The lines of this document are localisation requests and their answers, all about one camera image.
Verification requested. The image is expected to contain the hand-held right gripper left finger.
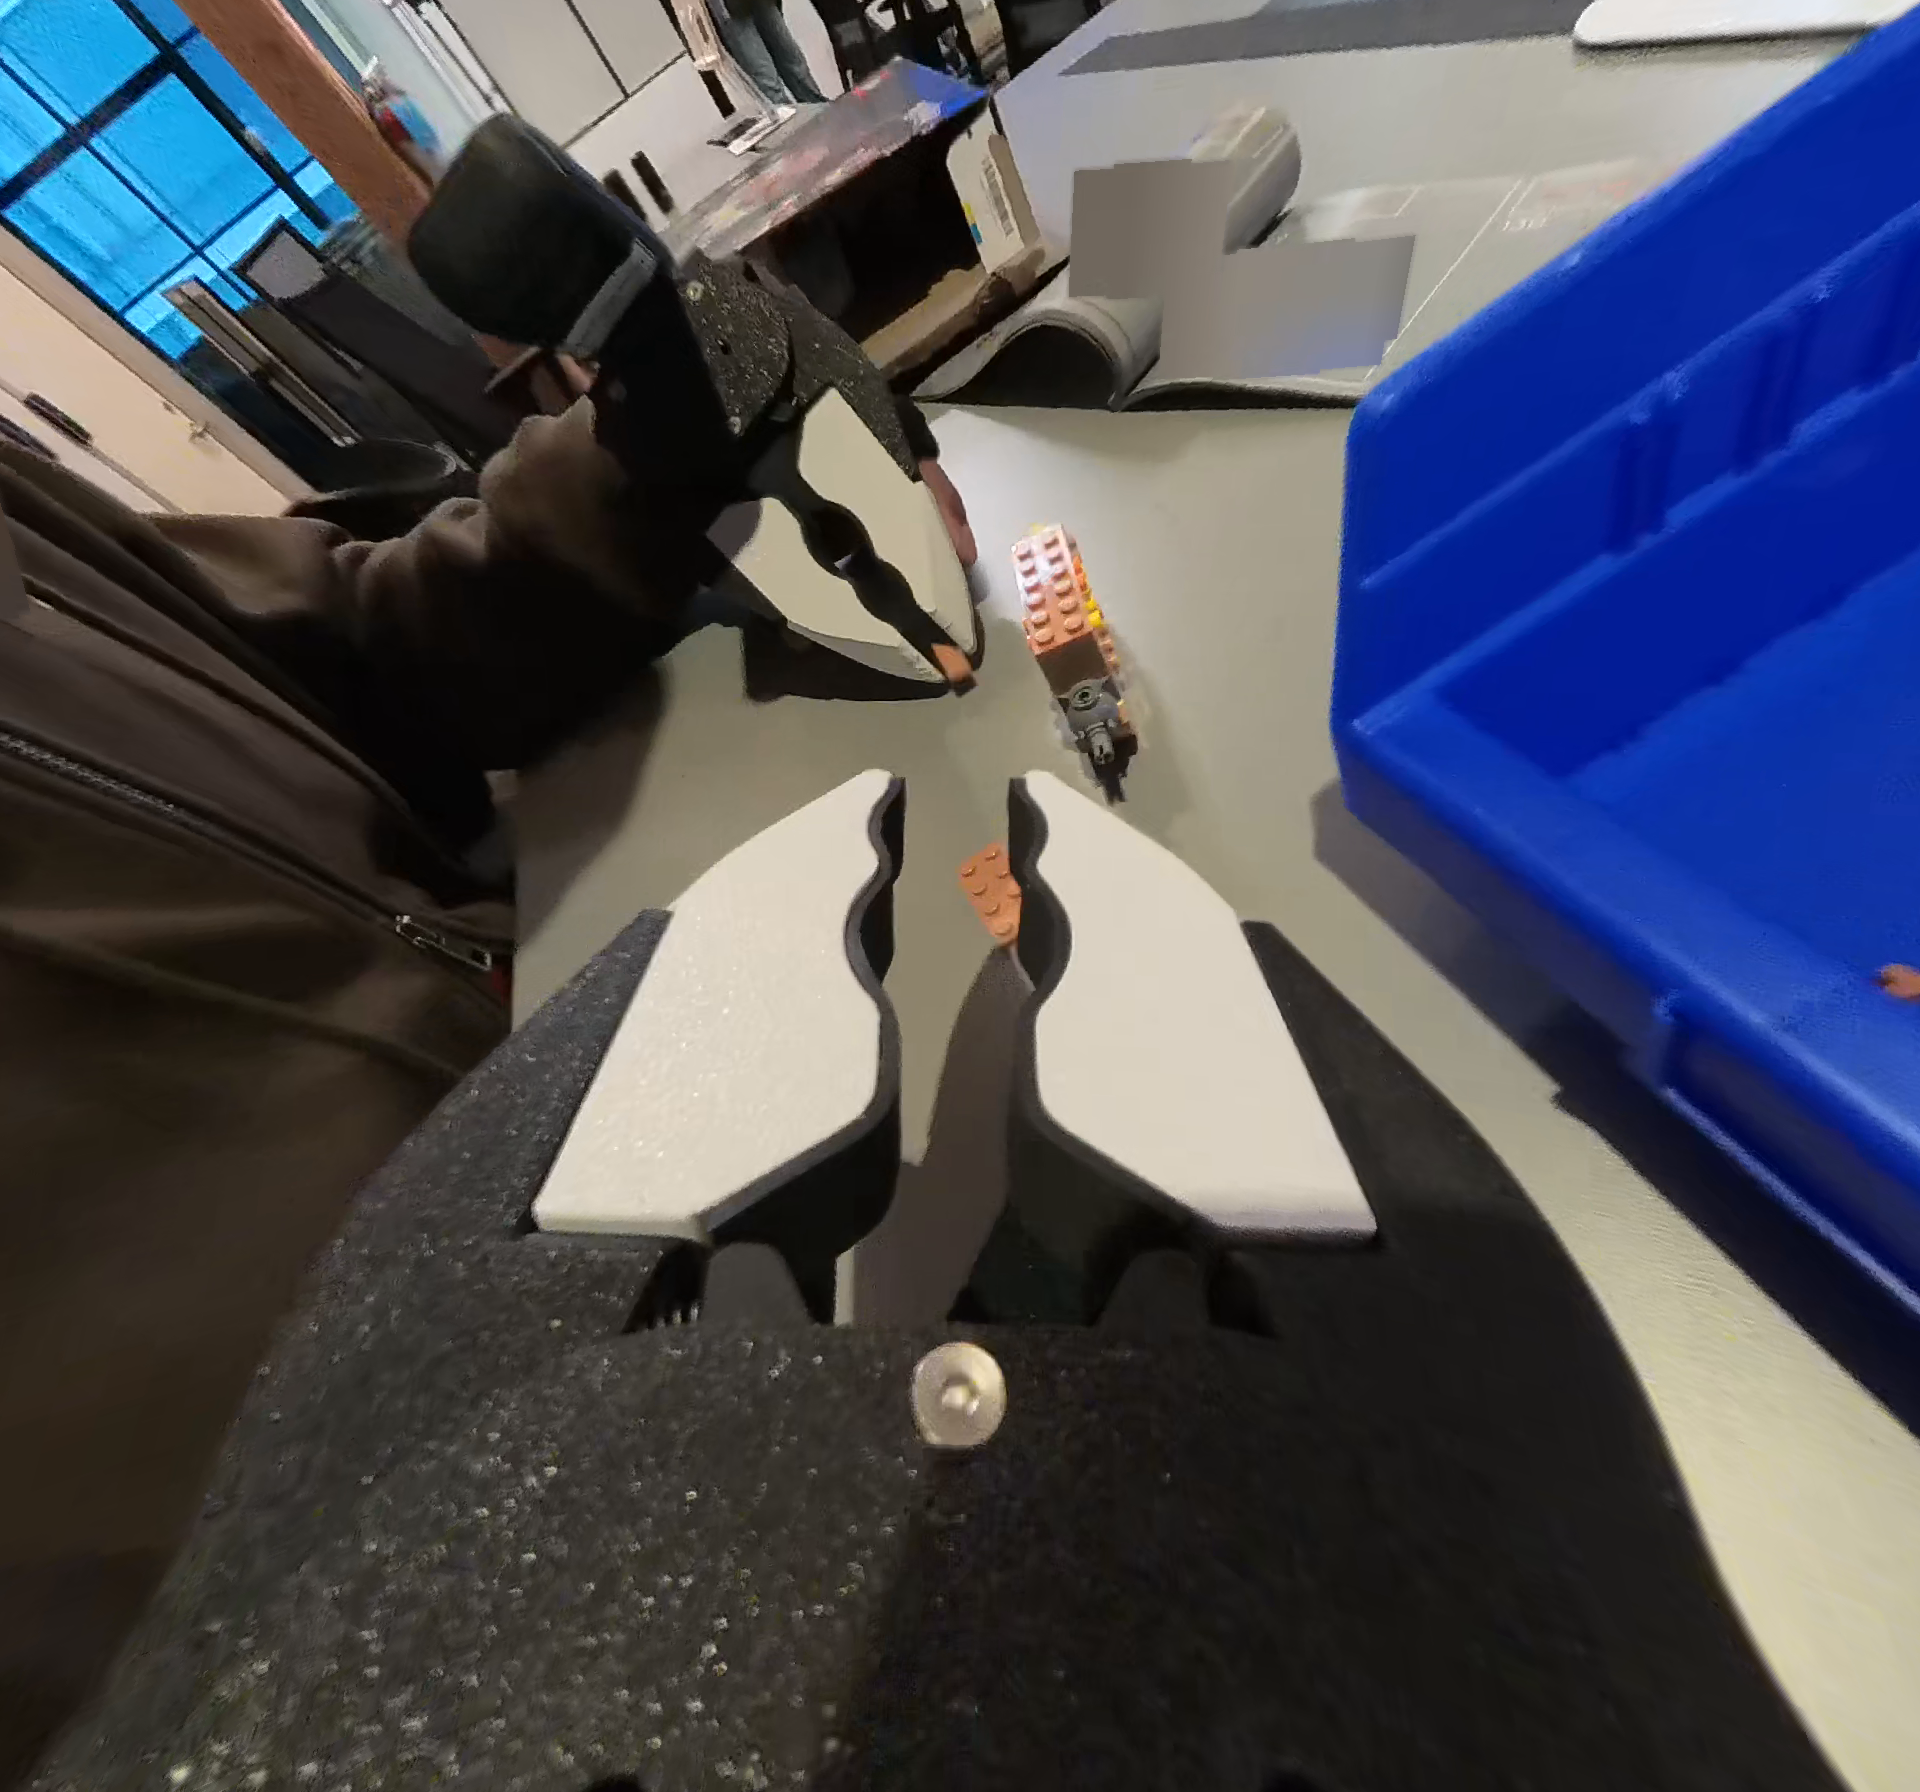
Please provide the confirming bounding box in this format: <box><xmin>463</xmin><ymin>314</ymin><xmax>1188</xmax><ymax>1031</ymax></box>
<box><xmin>533</xmin><ymin>767</ymin><xmax>906</xmax><ymax>1247</ymax></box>

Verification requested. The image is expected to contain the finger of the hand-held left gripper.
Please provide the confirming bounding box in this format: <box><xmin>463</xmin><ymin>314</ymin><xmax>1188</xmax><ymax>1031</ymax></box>
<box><xmin>734</xmin><ymin>499</ymin><xmax>958</xmax><ymax>693</ymax></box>
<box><xmin>793</xmin><ymin>386</ymin><xmax>987</xmax><ymax>673</ymax></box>

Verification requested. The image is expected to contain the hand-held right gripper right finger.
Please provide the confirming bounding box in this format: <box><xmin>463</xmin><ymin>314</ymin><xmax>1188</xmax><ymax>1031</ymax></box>
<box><xmin>1006</xmin><ymin>767</ymin><xmax>1380</xmax><ymax>1247</ymax></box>

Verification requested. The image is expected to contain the brown tan toy brick assembly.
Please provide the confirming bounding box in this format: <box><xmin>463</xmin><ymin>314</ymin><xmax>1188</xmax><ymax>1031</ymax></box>
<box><xmin>1009</xmin><ymin>520</ymin><xmax>1146</xmax><ymax>806</ymax></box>

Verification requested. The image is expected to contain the brown toy brick plate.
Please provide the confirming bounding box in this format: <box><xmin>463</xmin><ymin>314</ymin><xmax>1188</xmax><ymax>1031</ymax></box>
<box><xmin>960</xmin><ymin>845</ymin><xmax>1028</xmax><ymax>949</ymax></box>

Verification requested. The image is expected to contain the blue plastic parts bin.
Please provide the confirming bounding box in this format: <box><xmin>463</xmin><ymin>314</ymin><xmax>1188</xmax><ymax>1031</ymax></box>
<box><xmin>1333</xmin><ymin>14</ymin><xmax>1920</xmax><ymax>1312</ymax></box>

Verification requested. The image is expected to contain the person's left forearm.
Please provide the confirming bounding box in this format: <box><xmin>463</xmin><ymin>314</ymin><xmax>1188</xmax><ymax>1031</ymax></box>
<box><xmin>142</xmin><ymin>397</ymin><xmax>751</xmax><ymax>833</ymax></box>

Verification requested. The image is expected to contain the toy brick instruction booklet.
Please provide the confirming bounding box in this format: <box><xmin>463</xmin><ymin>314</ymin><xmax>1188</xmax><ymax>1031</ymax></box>
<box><xmin>912</xmin><ymin>148</ymin><xmax>1684</xmax><ymax>414</ymax></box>

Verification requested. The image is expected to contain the dark printed cardboard box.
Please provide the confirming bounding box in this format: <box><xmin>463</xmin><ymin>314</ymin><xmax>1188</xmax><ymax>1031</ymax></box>
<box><xmin>662</xmin><ymin>59</ymin><xmax>1054</xmax><ymax>352</ymax></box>

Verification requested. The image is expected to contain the person's brown jacket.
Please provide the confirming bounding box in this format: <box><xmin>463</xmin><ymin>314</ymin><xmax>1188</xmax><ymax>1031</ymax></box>
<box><xmin>0</xmin><ymin>441</ymin><xmax>518</xmax><ymax>1748</ymax></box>

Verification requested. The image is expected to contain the blue tinted window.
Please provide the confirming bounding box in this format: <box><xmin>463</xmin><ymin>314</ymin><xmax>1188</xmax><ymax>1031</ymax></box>
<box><xmin>0</xmin><ymin>0</ymin><xmax>354</xmax><ymax>352</ymax></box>

